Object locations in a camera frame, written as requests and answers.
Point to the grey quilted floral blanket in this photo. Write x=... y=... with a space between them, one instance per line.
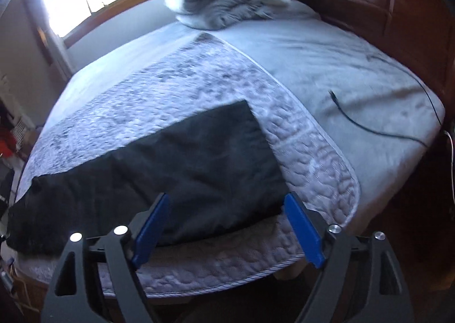
x=170 y=77

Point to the red garment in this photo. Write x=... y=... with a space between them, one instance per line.
x=6 y=142

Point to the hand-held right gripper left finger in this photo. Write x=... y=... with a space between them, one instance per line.
x=151 y=234

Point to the black pants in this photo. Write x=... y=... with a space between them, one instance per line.
x=177 y=166

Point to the white curtain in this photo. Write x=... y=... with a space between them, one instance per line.
x=53 y=52

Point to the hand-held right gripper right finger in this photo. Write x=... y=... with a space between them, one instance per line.
x=305 y=234

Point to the bed with light blue sheet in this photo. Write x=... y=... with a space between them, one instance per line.
x=320 y=59

